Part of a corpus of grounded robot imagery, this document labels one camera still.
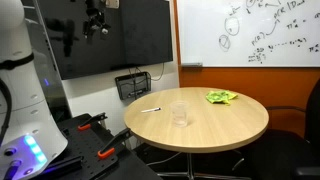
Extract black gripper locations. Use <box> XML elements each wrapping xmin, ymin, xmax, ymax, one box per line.
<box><xmin>82</xmin><ymin>0</ymin><xmax>111</xmax><ymax>45</ymax></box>

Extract clear plastic cup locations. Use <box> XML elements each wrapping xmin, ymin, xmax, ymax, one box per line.
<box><xmin>169</xmin><ymin>100</ymin><xmax>190</xmax><ymax>129</ymax></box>

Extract grey panel with blue light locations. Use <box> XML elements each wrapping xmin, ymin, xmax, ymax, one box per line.
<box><xmin>25</xmin><ymin>18</ymin><xmax>73</xmax><ymax>123</ymax></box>

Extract white marker pen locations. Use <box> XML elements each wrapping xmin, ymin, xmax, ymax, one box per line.
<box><xmin>140</xmin><ymin>106</ymin><xmax>163</xmax><ymax>114</ymax></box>

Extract grey whiteboard eraser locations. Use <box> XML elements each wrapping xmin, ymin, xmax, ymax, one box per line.
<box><xmin>181</xmin><ymin>62</ymin><xmax>204</xmax><ymax>69</ymax></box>

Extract black perforated mounting board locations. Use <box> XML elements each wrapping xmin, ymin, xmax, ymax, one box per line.
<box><xmin>29</xmin><ymin>112</ymin><xmax>163</xmax><ymax>180</ymax></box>

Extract green crumpled cloth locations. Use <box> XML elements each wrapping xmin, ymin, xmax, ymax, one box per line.
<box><xmin>204</xmin><ymin>89</ymin><xmax>239</xmax><ymax>106</ymax></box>

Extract white whiteboard with writing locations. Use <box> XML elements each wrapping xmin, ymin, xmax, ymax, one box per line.
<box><xmin>176</xmin><ymin>0</ymin><xmax>320</xmax><ymax>69</ymax></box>

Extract chrome table base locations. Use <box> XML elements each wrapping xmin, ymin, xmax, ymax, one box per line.
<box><xmin>155</xmin><ymin>151</ymin><xmax>253</xmax><ymax>180</ymax></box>

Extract black office chair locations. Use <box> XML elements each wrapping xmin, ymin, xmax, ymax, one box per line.
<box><xmin>244</xmin><ymin>77</ymin><xmax>320</xmax><ymax>180</ymax></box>

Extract black wall television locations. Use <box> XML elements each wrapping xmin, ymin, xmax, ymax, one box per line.
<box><xmin>34</xmin><ymin>0</ymin><xmax>175</xmax><ymax>81</ymax></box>

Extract black wire wall basket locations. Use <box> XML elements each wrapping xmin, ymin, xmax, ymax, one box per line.
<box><xmin>114</xmin><ymin>71</ymin><xmax>153</xmax><ymax>101</ymax></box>

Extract black television cables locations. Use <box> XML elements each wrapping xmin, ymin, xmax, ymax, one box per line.
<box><xmin>127</xmin><ymin>62</ymin><xmax>166</xmax><ymax>100</ymax></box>

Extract black clamp with orange handle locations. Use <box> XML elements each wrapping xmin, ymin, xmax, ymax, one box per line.
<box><xmin>96</xmin><ymin>127</ymin><xmax>132</xmax><ymax>160</ymax></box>
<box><xmin>77</xmin><ymin>111</ymin><xmax>109</xmax><ymax>132</ymax></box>

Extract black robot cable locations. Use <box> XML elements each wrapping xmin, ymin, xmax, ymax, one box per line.
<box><xmin>0</xmin><ymin>77</ymin><xmax>13</xmax><ymax>148</ymax></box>

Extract white floor cable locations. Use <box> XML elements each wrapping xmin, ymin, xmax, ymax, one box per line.
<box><xmin>145</xmin><ymin>151</ymin><xmax>183</xmax><ymax>167</ymax></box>

